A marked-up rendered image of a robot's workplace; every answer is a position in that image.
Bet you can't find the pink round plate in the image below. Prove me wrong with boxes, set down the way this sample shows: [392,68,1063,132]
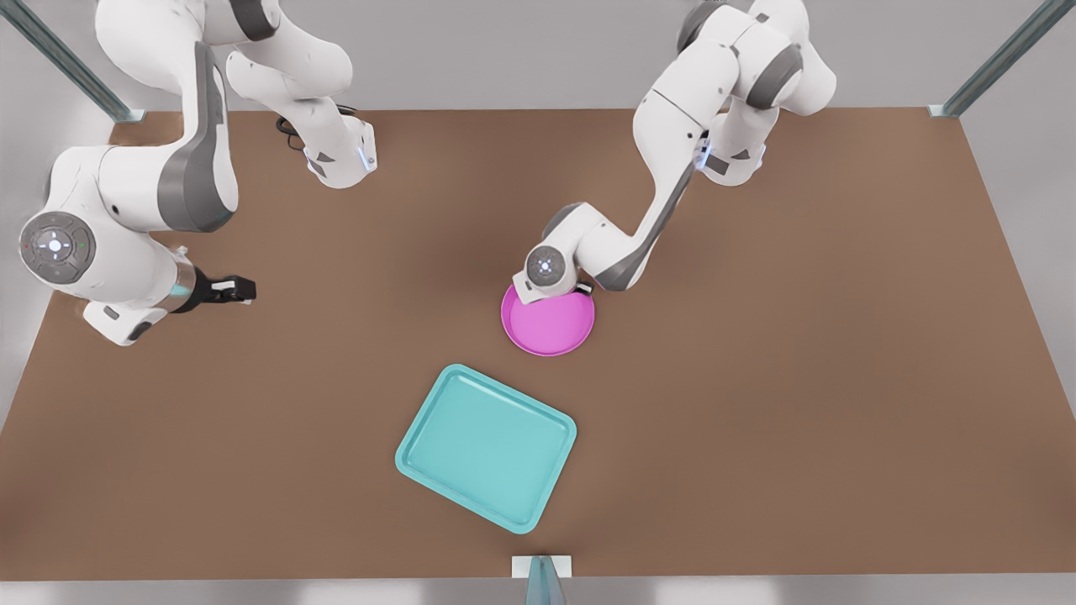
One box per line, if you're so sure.
[501,283,597,357]

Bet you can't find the teal rectangular tray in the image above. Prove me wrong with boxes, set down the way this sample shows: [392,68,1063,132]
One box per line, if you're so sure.
[395,364,578,535]

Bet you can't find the black cable loop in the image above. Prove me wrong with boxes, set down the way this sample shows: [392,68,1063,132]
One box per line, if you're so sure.
[276,104,358,153]

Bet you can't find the silver frame post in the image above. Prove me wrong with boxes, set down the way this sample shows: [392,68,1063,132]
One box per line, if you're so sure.
[512,555,572,605]
[0,0,146,124]
[928,0,1076,118]

